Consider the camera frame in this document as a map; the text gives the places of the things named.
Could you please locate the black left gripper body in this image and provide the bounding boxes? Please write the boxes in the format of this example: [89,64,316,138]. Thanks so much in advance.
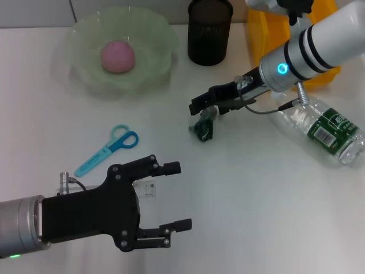
[42,164,141,253]

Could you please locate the clear water bottle green label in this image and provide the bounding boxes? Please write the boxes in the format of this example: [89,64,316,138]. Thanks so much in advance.
[267,91,365,166]

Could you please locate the pink toy peach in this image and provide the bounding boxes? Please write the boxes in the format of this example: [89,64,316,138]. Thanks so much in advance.
[100,40,135,74]

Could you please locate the clear plastic ruler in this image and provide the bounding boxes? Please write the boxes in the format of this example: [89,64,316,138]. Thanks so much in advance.
[52,179,157,199]

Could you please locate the green translucent plastic fruit plate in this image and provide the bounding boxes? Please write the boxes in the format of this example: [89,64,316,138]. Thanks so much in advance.
[54,7,180,99]

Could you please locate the blue capped scissors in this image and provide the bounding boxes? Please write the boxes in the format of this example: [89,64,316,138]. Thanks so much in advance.
[74,123,140,178]

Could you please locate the black mesh cylinder bin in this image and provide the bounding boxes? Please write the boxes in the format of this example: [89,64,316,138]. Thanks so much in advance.
[187,0,233,66]

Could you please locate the gripper cable with plug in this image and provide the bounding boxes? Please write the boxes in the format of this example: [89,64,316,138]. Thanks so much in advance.
[239,81,311,115]
[59,171,88,198]

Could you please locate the left gripper cable with plug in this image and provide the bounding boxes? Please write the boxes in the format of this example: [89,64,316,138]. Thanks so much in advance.
[59,171,88,198]

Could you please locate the right gripper cable with plug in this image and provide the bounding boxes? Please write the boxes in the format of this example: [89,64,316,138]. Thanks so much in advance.
[239,81,311,115]

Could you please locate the yellow plastic storage bin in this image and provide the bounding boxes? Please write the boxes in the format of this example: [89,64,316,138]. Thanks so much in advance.
[246,0,343,92]

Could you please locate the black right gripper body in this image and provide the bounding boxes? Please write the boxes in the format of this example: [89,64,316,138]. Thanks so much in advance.
[216,67,271,100]

